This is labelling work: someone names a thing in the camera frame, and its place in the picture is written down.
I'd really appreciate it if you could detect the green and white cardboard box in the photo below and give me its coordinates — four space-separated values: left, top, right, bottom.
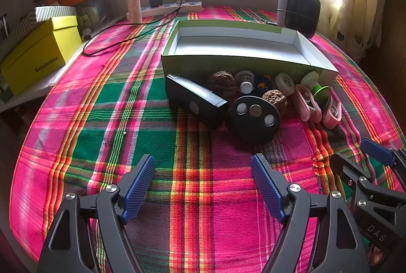
161 19 339 92

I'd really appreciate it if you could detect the long pink clip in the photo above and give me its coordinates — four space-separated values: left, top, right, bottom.
295 84 322 123

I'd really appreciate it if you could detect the grey zigzag patterned box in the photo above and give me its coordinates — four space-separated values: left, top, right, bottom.
0 15 40 54

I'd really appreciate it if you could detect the cream heart print curtain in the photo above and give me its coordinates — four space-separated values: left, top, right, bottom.
317 0 389 61

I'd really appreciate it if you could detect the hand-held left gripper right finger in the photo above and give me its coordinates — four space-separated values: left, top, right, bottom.
250 153 371 273

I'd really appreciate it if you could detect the white power strip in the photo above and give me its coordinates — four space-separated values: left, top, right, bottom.
127 0 203 20

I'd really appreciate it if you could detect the yellow box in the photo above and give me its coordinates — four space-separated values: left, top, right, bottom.
0 16 83 96

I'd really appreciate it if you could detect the pink green plaid tablecloth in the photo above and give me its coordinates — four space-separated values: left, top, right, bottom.
9 5 406 273

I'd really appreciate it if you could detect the green striped box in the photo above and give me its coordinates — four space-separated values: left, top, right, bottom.
35 5 77 22

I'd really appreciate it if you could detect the black rectangular device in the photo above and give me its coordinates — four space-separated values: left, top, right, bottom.
165 74 229 129

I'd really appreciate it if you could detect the brown walnut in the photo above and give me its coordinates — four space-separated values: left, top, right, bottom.
207 70 238 100
262 89 289 108

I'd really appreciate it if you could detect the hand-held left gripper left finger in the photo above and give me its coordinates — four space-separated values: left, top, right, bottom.
37 154 156 273

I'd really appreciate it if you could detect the pale green jar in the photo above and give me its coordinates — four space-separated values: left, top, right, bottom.
76 5 102 35

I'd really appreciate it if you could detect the green and white spool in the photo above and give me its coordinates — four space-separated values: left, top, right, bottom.
300 71 332 108

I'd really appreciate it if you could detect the blue orange small toy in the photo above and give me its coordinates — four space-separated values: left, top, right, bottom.
255 73 273 92

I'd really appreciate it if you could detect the black oval three-button remote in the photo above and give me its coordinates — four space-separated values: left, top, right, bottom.
225 95 281 144

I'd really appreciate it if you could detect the grey desk fan heater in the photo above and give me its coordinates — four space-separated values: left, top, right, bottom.
277 0 321 39

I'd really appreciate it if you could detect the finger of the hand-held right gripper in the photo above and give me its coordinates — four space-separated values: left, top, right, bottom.
361 137 406 185
330 152 406 211

